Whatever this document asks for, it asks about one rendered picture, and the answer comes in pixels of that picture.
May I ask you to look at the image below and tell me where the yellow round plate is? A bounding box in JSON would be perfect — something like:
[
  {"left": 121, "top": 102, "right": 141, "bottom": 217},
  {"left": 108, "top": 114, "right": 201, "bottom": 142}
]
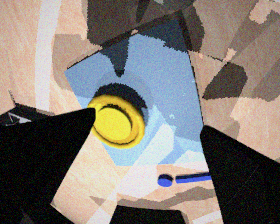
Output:
[{"left": 86, "top": 92, "right": 145, "bottom": 149}]

